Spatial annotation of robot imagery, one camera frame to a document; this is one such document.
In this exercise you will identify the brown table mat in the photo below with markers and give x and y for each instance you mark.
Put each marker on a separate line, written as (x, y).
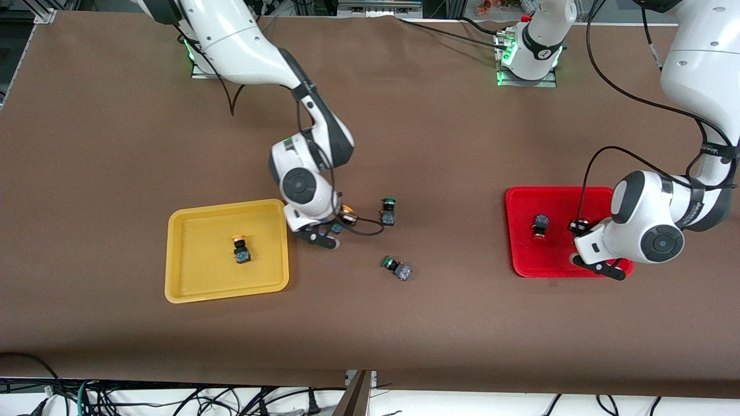
(439, 144)

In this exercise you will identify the green push button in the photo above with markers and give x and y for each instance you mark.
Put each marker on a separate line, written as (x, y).
(398, 268)
(388, 212)

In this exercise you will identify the aluminium corner rail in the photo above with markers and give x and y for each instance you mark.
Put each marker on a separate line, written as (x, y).
(45, 12)

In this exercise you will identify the aluminium frame profile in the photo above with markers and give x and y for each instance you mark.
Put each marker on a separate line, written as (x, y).
(378, 7)

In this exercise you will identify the yellow plastic tray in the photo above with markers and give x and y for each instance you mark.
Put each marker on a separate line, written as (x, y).
(202, 260)

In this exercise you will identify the red plastic tray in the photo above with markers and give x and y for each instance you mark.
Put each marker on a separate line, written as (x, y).
(555, 254)

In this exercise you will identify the yellow push button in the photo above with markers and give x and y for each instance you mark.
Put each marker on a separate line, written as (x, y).
(241, 249)
(347, 211)

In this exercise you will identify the black power plug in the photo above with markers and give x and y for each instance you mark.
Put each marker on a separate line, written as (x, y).
(313, 403)

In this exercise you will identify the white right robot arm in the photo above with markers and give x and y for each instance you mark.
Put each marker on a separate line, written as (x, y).
(231, 40)

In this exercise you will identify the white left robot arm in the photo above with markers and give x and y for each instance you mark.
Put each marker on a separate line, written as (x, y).
(694, 63)

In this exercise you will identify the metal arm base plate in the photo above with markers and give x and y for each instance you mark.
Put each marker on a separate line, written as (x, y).
(202, 70)
(546, 82)

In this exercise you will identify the red push button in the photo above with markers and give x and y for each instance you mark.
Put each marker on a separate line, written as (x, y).
(581, 224)
(540, 225)

